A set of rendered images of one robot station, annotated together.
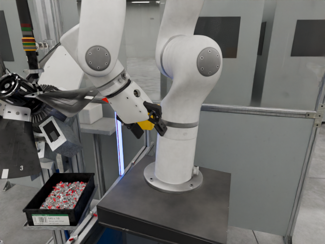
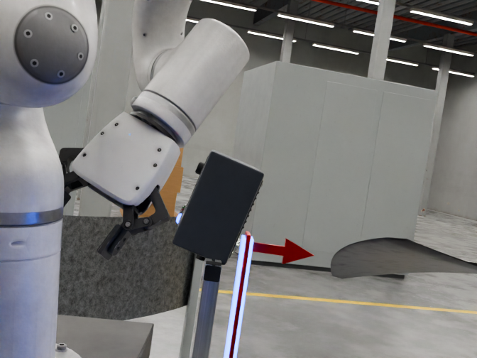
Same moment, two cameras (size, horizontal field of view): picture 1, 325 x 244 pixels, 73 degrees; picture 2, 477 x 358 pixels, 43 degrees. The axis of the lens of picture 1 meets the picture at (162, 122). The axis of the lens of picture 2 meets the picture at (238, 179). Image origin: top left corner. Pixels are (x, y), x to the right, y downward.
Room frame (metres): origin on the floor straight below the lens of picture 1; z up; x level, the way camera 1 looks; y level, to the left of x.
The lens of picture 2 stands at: (1.32, -0.02, 1.27)
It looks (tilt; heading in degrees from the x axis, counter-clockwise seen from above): 3 degrees down; 162
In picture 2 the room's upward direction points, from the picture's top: 8 degrees clockwise
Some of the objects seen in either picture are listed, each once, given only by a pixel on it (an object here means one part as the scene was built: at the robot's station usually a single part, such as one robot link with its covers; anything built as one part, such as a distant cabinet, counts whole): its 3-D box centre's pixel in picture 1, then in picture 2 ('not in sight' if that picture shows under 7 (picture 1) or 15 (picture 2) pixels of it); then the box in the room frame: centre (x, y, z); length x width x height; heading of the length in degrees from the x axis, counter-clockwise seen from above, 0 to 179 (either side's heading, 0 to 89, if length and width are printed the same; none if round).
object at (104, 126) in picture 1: (95, 124); not in sight; (1.45, 0.47, 0.85); 0.36 x 0.24 x 0.03; 75
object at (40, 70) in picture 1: (32, 59); not in sight; (0.90, 0.51, 1.32); 0.09 x 0.07 x 0.10; 20
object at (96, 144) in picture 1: (100, 177); not in sight; (1.45, 0.47, 0.42); 0.04 x 0.04 x 0.83; 75
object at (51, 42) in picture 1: (49, 46); not in sight; (1.48, 0.72, 1.36); 0.10 x 0.07 x 0.09; 20
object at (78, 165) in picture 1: (78, 174); not in sight; (1.25, 0.55, 0.58); 0.09 x 0.05 x 1.15; 75
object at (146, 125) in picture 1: (146, 116); not in sight; (1.08, 0.08, 1.02); 0.16 x 0.10 x 0.11; 165
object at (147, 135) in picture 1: (147, 135); not in sight; (1.08, 0.08, 0.92); 0.03 x 0.03 x 0.12; 75
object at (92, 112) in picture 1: (86, 112); not in sight; (1.50, 0.54, 0.92); 0.17 x 0.16 x 0.11; 165
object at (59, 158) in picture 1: (63, 150); not in sight; (1.27, 0.64, 0.73); 0.15 x 0.09 x 0.22; 165
